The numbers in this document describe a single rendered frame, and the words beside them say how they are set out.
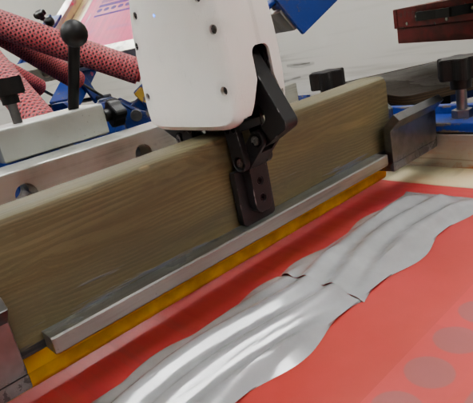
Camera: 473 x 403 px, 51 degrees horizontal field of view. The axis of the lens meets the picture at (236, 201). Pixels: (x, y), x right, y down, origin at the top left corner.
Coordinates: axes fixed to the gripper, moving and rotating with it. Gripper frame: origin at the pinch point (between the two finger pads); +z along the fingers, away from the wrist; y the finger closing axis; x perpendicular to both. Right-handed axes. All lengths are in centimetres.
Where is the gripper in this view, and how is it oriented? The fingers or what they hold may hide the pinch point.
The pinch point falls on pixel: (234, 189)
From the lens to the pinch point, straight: 36.3
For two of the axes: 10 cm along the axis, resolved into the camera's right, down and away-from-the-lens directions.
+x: 7.1, -3.6, 6.0
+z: 1.9, 9.3, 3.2
